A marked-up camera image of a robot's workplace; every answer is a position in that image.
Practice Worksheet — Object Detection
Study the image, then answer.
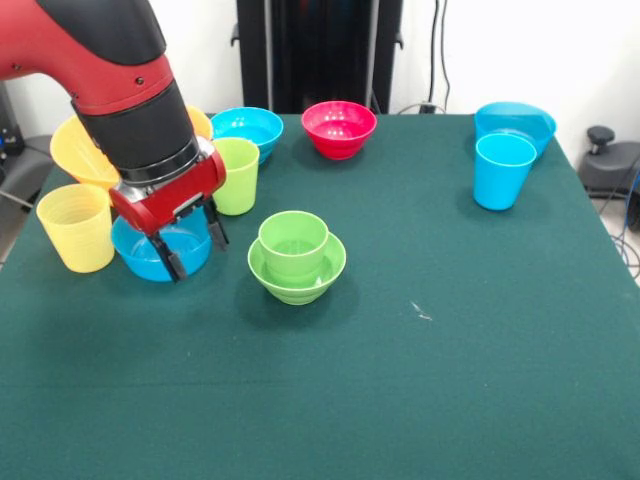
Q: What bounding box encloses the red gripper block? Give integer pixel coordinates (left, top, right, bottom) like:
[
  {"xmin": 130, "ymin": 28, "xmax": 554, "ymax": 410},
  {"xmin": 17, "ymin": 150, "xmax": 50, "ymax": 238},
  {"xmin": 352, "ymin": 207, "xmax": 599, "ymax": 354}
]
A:
[{"xmin": 108, "ymin": 147, "xmax": 231, "ymax": 283}]

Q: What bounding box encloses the blue plastic bowl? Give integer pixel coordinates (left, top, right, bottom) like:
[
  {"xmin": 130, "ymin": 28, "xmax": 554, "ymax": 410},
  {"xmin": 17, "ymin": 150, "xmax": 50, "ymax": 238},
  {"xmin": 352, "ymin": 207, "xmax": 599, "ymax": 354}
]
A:
[
  {"xmin": 473, "ymin": 101, "xmax": 558, "ymax": 159},
  {"xmin": 110, "ymin": 204, "xmax": 214, "ymax": 283}
]

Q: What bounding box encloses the green plastic bowl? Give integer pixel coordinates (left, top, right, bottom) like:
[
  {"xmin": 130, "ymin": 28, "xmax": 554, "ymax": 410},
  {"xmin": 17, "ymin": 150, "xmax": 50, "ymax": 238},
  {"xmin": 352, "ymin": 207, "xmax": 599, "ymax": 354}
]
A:
[{"xmin": 247, "ymin": 232, "xmax": 348, "ymax": 306}]

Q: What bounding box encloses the light green plastic cup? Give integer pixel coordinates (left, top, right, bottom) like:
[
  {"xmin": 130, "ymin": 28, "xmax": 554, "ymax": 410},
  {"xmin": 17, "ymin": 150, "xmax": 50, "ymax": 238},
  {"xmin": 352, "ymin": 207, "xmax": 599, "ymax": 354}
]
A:
[{"xmin": 210, "ymin": 137, "xmax": 261, "ymax": 217}]

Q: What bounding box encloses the yellow plastic cup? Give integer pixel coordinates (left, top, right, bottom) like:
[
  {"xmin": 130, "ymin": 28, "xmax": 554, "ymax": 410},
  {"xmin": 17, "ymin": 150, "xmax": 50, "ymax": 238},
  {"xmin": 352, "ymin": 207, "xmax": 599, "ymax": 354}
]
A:
[{"xmin": 35, "ymin": 183, "xmax": 116, "ymax": 274}]

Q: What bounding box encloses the cyan plastic bowl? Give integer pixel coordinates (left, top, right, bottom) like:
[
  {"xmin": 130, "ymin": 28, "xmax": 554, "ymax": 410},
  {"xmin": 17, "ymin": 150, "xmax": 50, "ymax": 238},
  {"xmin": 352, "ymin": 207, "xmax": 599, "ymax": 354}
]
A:
[{"xmin": 209, "ymin": 106, "xmax": 285, "ymax": 166}]

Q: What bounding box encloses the large orange plastic bowl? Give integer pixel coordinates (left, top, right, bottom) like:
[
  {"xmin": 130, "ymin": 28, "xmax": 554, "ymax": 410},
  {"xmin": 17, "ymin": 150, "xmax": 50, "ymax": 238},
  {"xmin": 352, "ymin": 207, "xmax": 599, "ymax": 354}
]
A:
[{"xmin": 49, "ymin": 105, "xmax": 215, "ymax": 192}]

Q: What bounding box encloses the pink plastic bowl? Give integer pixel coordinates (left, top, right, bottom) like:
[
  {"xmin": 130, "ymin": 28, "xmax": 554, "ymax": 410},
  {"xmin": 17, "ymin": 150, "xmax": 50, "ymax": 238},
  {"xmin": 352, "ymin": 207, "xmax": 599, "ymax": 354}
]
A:
[{"xmin": 301, "ymin": 100, "xmax": 378, "ymax": 161}]

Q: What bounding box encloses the grey floor stand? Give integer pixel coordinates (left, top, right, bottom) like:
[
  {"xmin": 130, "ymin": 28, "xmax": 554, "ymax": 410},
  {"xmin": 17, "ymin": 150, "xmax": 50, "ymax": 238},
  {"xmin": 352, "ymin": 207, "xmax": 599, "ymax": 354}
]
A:
[{"xmin": 0, "ymin": 134, "xmax": 54, "ymax": 206}]

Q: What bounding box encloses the dark green tablecloth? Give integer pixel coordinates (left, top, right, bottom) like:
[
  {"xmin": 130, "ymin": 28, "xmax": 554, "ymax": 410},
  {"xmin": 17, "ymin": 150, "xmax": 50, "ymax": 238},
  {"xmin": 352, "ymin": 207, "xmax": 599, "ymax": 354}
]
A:
[{"xmin": 0, "ymin": 112, "xmax": 640, "ymax": 480}]

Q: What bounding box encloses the black equipment box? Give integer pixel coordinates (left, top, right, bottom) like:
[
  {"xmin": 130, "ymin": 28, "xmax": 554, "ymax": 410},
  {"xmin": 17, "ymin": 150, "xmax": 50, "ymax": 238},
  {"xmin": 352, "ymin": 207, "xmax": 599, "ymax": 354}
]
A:
[{"xmin": 0, "ymin": 94, "xmax": 26, "ymax": 157}]

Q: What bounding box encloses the blue plastic cup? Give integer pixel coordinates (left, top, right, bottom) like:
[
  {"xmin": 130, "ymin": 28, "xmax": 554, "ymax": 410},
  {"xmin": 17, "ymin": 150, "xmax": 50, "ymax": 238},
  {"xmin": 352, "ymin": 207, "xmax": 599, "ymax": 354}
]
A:
[{"xmin": 473, "ymin": 133, "xmax": 538, "ymax": 211}]

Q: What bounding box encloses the black knobbed floor stand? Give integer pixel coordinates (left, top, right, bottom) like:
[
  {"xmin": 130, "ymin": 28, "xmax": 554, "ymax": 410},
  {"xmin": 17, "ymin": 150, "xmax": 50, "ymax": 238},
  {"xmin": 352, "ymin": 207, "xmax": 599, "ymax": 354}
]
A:
[{"xmin": 579, "ymin": 124, "xmax": 640, "ymax": 201}]

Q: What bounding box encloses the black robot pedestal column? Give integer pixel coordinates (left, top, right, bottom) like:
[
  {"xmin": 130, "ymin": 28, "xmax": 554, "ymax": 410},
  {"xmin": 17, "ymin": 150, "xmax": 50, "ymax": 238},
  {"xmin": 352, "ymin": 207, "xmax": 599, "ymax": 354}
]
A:
[{"xmin": 230, "ymin": 0, "xmax": 405, "ymax": 115}]

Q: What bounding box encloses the black hanging cable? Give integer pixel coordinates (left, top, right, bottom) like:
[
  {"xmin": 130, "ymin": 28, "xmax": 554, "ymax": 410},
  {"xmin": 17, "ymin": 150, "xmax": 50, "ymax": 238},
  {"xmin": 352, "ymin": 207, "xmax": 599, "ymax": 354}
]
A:
[{"xmin": 429, "ymin": 0, "xmax": 451, "ymax": 112}]

